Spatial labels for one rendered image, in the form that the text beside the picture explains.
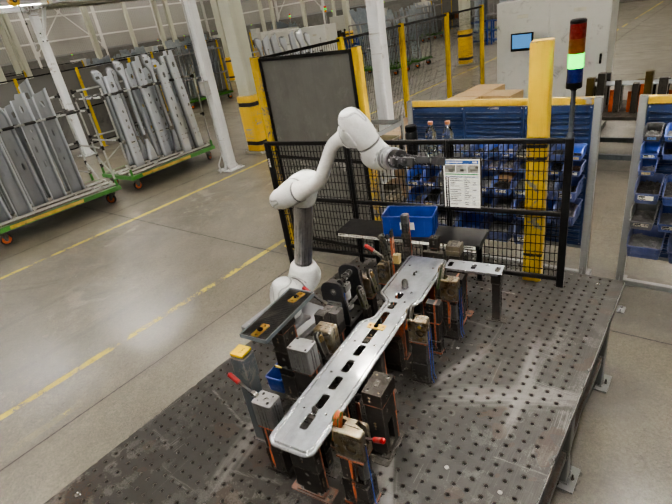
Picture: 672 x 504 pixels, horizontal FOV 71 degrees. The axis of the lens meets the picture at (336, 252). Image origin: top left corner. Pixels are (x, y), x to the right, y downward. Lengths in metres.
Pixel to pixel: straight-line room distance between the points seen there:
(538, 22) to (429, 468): 7.36
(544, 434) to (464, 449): 0.32
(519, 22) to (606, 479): 6.93
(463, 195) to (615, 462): 1.60
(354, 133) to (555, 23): 6.73
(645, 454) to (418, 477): 1.49
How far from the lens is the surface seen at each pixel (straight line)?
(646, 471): 3.04
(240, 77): 9.64
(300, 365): 1.96
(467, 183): 2.79
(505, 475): 1.98
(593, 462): 3.01
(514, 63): 8.65
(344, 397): 1.83
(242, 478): 2.10
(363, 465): 1.70
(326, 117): 4.39
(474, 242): 2.72
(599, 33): 8.31
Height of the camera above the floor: 2.26
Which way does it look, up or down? 26 degrees down
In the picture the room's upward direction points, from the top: 10 degrees counter-clockwise
